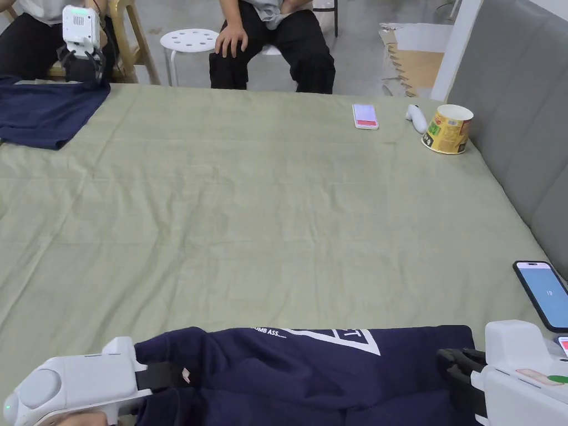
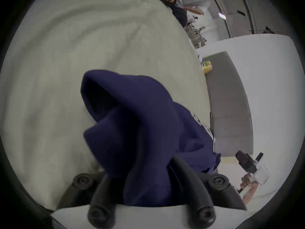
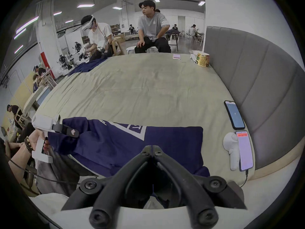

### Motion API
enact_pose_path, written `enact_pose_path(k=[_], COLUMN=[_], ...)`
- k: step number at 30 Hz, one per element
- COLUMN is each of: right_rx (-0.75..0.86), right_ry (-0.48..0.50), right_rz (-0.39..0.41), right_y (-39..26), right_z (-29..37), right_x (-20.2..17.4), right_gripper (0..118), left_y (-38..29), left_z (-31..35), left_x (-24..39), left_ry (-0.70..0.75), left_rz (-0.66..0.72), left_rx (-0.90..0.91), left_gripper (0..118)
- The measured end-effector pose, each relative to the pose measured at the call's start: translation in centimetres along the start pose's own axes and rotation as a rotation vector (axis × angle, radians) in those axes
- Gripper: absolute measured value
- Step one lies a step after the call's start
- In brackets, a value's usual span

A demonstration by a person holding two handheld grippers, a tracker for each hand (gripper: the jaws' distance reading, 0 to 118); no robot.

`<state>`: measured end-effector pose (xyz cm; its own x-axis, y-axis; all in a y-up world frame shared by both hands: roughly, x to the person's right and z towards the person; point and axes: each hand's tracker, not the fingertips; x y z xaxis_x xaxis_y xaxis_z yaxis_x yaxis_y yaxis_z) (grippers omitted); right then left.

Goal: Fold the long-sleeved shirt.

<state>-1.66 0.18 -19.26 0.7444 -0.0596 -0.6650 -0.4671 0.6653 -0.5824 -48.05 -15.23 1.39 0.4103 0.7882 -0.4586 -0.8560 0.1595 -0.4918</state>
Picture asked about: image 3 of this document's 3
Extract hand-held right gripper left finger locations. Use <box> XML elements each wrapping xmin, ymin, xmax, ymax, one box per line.
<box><xmin>61</xmin><ymin>146</ymin><xmax>153</xmax><ymax>228</ymax></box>

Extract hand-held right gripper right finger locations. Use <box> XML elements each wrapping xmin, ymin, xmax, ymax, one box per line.
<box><xmin>152</xmin><ymin>146</ymin><xmax>247</xmax><ymax>228</ymax></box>

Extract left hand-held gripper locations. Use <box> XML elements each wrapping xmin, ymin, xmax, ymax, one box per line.
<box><xmin>32</xmin><ymin>114</ymin><xmax>80</xmax><ymax>163</ymax></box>

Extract dark blue shirt white print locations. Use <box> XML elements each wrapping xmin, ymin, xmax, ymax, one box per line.
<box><xmin>47</xmin><ymin>117</ymin><xmax>210</xmax><ymax>179</ymax></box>

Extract person's left forearm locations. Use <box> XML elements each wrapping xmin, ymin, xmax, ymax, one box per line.
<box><xmin>9</xmin><ymin>135</ymin><xmax>35</xmax><ymax>175</ymax></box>

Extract person's left hand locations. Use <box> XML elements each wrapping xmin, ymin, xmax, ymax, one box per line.
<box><xmin>29</xmin><ymin>129</ymin><xmax>51</xmax><ymax>153</ymax></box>

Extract person's legs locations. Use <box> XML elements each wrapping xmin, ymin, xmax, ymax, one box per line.
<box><xmin>35</xmin><ymin>149</ymin><xmax>82</xmax><ymax>197</ymax></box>

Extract white hand controller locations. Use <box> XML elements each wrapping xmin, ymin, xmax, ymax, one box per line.
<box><xmin>223</xmin><ymin>132</ymin><xmax>240</xmax><ymax>171</ymax></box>

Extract smartphone with pink screen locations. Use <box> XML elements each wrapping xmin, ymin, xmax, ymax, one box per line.
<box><xmin>235</xmin><ymin>130</ymin><xmax>254</xmax><ymax>172</ymax></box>

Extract plain dark blue garment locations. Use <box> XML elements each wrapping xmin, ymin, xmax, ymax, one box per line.
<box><xmin>67</xmin><ymin>57</ymin><xmax>108</xmax><ymax>77</ymax></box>

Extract bed with beige sheet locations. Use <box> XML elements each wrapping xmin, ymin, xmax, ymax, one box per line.
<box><xmin>31</xmin><ymin>52</ymin><xmax>303</xmax><ymax>200</ymax></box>

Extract wooden stool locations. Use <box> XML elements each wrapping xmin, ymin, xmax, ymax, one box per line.
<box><xmin>112</xmin><ymin>36</ymin><xmax>125</xmax><ymax>56</ymax></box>

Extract grey padded headboard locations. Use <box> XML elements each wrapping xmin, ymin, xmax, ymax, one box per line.
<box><xmin>204</xmin><ymin>26</ymin><xmax>305</xmax><ymax>170</ymax></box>

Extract yellow paper bowl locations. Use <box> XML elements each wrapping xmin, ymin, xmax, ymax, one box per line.
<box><xmin>195</xmin><ymin>52</ymin><xmax>211</xmax><ymax>68</ymax></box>

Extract white plastic bag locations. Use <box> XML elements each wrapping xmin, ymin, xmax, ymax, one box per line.
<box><xmin>189</xmin><ymin>49</ymin><xmax>200</xmax><ymax>63</ymax></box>

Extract black charging cable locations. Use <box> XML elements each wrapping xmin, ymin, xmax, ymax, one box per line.
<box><xmin>239</xmin><ymin>170</ymin><xmax>250</xmax><ymax>188</ymax></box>

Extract thin black cable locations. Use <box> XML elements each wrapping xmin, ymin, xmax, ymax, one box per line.
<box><xmin>9</xmin><ymin>160</ymin><xmax>80</xmax><ymax>185</ymax></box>

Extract smartphone with black frame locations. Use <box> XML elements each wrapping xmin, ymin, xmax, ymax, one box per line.
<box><xmin>224</xmin><ymin>100</ymin><xmax>246</xmax><ymax>130</ymax></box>

